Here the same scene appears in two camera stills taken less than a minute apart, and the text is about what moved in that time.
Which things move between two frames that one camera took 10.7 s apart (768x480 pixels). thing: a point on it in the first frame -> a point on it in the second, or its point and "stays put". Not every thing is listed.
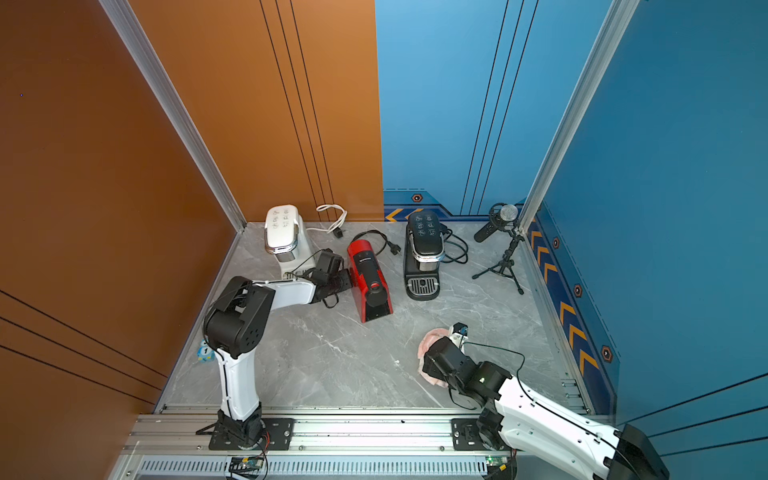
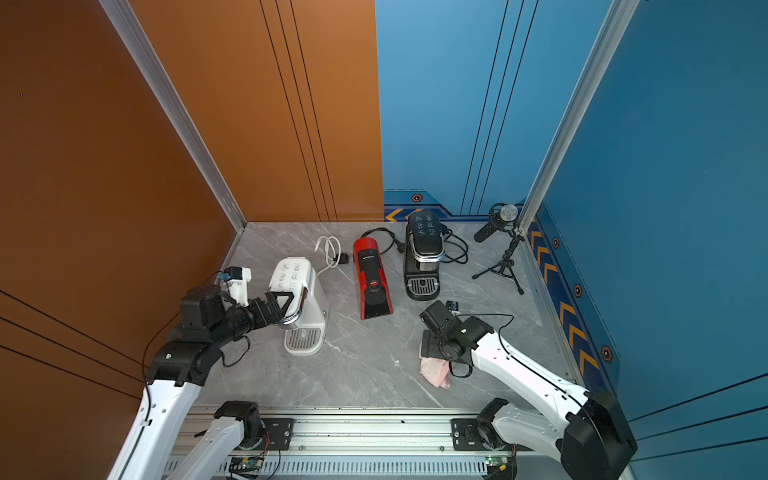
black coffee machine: [424, 249] stays put
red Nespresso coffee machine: [370, 285] stays put
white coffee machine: [285, 235] -> [306, 317]
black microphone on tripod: [502, 217] stays put
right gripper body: [433, 370] -> [434, 346]
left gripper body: [341, 284] -> [240, 321]
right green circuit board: [496, 460] stays put
